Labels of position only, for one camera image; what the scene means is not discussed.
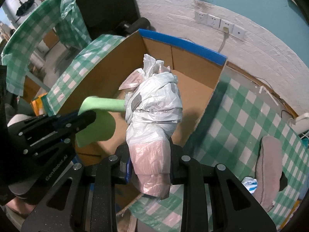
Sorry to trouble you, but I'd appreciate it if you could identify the black umbrella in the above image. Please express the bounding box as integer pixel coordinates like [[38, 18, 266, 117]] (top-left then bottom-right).
[[16, 0, 36, 17]]

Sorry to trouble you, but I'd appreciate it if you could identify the teal basket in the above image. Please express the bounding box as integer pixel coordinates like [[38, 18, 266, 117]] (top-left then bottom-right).
[[299, 132, 309, 150]]

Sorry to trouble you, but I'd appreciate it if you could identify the grey sock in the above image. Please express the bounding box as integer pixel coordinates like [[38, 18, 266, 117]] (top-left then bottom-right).
[[255, 135, 283, 212]]

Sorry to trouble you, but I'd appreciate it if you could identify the green foam sheet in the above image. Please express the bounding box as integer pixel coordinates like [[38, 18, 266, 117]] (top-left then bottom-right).
[[76, 96, 126, 148]]

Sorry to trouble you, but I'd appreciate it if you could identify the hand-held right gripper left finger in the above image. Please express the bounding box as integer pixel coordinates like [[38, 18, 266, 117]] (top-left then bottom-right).
[[21, 145, 136, 232]]

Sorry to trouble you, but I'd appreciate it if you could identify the brown cardboard carton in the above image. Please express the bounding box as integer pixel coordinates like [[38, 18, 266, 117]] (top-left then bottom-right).
[[43, 30, 59, 49]]

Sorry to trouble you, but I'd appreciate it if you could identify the white plug with cable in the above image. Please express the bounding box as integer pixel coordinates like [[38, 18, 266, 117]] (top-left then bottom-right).
[[218, 26, 230, 54]]

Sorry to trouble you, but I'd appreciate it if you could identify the black cabinet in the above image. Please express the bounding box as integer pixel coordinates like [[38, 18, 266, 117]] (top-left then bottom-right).
[[65, 0, 141, 41]]

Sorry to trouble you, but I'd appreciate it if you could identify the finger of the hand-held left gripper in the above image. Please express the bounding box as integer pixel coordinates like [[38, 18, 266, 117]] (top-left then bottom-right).
[[23, 132, 77, 159], [8, 111, 97, 148]]

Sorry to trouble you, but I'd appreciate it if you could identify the white wall socket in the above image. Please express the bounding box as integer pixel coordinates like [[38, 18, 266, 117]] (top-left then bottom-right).
[[220, 19, 234, 33], [195, 12, 208, 25], [232, 24, 246, 39], [208, 14, 221, 27]]

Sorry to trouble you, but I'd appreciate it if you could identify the white cylindrical appliance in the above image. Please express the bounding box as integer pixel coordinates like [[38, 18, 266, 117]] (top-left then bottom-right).
[[288, 113, 309, 136]]

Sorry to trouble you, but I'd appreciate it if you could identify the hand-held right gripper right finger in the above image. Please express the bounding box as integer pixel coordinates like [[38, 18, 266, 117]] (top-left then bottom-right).
[[169, 138, 277, 232]]

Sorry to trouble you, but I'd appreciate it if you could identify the white trim strip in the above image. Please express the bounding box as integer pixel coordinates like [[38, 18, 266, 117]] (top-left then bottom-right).
[[259, 86, 285, 104]]

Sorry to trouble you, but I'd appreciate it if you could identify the orange packet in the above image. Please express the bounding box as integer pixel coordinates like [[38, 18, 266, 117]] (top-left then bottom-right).
[[30, 93, 49, 116]]

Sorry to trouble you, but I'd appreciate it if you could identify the blue-sided cardboard box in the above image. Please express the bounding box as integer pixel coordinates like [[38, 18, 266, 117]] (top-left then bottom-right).
[[52, 28, 228, 232]]

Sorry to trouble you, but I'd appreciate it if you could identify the white and blue plastic bag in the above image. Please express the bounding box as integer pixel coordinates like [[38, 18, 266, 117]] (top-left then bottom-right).
[[241, 176, 257, 195]]

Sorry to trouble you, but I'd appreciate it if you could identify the person's left forearm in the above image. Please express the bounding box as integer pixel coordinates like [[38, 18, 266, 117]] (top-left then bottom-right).
[[5, 197, 33, 219]]

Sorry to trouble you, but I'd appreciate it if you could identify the black sock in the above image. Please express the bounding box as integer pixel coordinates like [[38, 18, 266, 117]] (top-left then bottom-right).
[[279, 171, 288, 191]]

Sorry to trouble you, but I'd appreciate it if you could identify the black cylindrical device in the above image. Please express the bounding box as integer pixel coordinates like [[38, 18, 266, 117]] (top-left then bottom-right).
[[116, 18, 151, 35]]

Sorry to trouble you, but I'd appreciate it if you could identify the black floor cable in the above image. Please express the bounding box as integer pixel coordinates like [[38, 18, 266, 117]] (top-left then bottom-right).
[[280, 110, 297, 119]]

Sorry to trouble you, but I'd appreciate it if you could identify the white plastic bag bundle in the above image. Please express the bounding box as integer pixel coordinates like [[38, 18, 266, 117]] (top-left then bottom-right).
[[119, 53, 183, 200]]

